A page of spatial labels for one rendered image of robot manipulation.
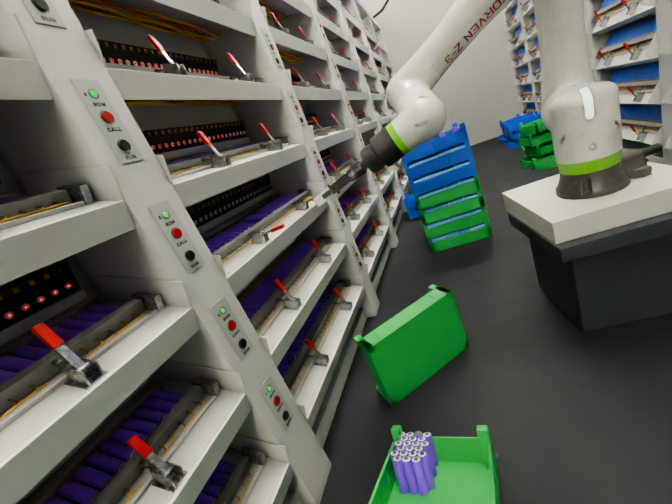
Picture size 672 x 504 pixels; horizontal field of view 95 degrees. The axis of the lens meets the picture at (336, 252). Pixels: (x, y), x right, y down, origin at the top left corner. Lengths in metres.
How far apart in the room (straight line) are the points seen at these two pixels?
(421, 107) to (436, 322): 0.56
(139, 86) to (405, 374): 0.87
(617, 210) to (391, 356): 0.62
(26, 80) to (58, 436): 0.43
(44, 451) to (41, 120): 0.43
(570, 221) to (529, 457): 0.51
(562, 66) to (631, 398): 0.80
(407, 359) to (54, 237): 0.77
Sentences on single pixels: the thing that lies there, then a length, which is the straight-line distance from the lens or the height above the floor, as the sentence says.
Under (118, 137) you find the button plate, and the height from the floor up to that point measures 0.82.
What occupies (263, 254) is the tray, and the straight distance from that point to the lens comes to 0.74.
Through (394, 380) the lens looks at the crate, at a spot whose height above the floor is 0.07.
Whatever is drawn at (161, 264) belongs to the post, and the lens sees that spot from 0.57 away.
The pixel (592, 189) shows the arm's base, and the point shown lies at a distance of 0.98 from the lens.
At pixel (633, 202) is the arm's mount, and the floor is 0.33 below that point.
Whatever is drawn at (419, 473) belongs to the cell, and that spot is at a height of 0.08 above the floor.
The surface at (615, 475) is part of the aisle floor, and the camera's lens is 0.82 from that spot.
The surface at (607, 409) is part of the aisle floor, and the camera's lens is 0.90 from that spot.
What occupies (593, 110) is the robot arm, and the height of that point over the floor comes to 0.54.
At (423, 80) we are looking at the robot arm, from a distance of 0.93.
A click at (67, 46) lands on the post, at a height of 0.95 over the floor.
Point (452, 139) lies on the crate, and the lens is 1.57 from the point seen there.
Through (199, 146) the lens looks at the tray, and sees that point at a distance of 0.98.
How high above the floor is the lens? 0.68
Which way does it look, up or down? 18 degrees down
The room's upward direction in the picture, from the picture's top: 23 degrees counter-clockwise
